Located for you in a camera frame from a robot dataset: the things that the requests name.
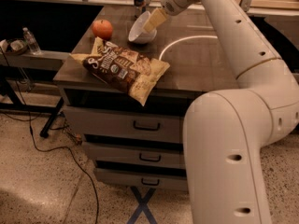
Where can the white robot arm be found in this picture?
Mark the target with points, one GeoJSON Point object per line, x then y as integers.
{"type": "Point", "coordinates": [224, 131]}

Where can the bottom drawer with handle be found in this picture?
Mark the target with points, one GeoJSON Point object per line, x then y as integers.
{"type": "Point", "coordinates": [141, 180]}

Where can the clear plastic water bottle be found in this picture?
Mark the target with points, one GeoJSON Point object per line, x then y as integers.
{"type": "Point", "coordinates": [31, 41]}

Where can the brown yellow chips bag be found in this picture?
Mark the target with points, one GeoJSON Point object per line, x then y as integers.
{"type": "Point", "coordinates": [123, 69]}

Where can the grey drawer cabinet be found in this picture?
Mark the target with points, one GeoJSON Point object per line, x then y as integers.
{"type": "Point", "coordinates": [127, 97]}

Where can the drawer with handle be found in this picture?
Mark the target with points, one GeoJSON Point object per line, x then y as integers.
{"type": "Point", "coordinates": [141, 180]}
{"type": "Point", "coordinates": [134, 155]}
{"type": "Point", "coordinates": [124, 124]}

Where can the blue tape cross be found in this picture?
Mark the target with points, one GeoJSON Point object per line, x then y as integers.
{"type": "Point", "coordinates": [142, 206]}

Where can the white ceramic bowl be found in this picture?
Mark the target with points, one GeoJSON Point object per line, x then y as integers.
{"type": "Point", "coordinates": [138, 31]}

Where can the middle drawer with handle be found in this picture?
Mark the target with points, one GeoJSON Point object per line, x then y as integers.
{"type": "Point", "coordinates": [134, 155]}

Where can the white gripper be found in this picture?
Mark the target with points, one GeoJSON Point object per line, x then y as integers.
{"type": "Point", "coordinates": [172, 0]}

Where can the small bowl on shelf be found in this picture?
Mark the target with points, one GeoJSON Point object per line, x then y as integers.
{"type": "Point", "coordinates": [16, 47]}

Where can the top drawer with handle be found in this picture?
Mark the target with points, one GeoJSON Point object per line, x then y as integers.
{"type": "Point", "coordinates": [124, 124]}

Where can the grey side shelf left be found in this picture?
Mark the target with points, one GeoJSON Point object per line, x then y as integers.
{"type": "Point", "coordinates": [47, 60]}

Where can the red apple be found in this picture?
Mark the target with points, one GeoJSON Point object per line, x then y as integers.
{"type": "Point", "coordinates": [102, 29]}

